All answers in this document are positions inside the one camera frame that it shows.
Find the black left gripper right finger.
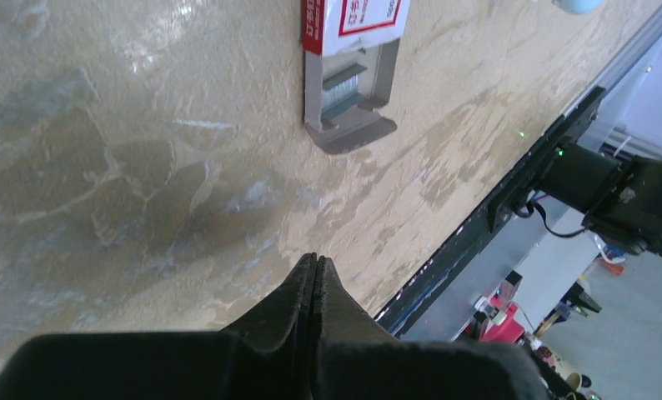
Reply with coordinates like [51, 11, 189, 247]
[311, 257, 549, 399]

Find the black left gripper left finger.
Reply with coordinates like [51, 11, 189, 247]
[0, 253, 317, 399]

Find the staple box red white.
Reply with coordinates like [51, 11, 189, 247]
[302, 0, 410, 155]

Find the light blue stapler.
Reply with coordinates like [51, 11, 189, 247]
[551, 0, 603, 15]

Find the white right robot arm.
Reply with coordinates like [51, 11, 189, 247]
[536, 143, 662, 257]

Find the aluminium frame rail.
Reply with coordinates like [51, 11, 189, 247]
[563, 0, 662, 161]

